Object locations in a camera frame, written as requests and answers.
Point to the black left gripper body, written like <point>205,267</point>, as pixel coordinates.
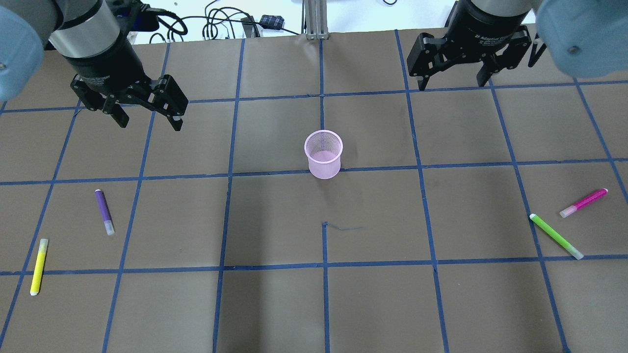
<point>104,63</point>

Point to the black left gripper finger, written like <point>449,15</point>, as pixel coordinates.
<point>93,100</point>
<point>167,98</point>

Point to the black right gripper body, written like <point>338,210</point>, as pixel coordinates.
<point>485,30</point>

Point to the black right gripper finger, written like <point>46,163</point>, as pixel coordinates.
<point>427,58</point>
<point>510,58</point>

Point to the purple pen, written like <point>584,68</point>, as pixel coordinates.
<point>105,212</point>

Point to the pink pen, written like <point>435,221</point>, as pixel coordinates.
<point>582,203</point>

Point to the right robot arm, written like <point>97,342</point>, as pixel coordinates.
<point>585,38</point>

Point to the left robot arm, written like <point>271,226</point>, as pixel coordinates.
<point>92,35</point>

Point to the pink mesh cup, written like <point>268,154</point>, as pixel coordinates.
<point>323,149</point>

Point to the black power adapter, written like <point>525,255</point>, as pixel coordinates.
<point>273,22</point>

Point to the green pen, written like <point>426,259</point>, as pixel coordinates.
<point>558,238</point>

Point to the yellow pen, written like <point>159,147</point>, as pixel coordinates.
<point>39,267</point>

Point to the aluminium frame post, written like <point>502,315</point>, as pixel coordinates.
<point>314,18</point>

